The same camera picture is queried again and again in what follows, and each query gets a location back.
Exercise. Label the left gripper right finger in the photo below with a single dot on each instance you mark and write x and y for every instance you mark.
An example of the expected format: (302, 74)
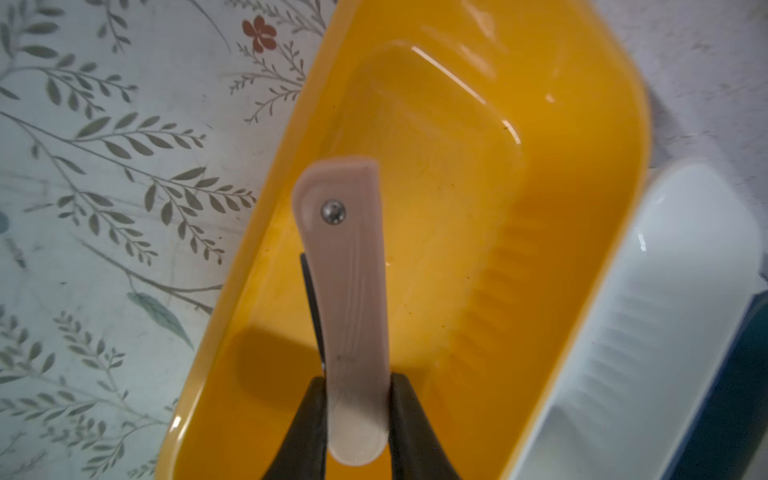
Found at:
(416, 452)

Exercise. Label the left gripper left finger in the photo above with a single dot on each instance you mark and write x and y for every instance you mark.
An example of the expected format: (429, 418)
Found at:
(303, 452)

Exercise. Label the pink fruit knife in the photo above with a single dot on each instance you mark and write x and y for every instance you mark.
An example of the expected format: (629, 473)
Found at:
(338, 212)

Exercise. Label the white plastic storage box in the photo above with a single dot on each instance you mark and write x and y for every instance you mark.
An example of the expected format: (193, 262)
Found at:
(657, 333)

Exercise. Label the dark teal storage box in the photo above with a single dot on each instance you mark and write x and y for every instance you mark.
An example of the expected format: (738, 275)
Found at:
(734, 416)

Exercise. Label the yellow plastic storage box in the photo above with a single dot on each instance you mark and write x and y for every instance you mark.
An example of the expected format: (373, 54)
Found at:
(511, 138)

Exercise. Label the floral patterned table mat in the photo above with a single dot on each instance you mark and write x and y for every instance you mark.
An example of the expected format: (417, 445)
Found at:
(135, 141)

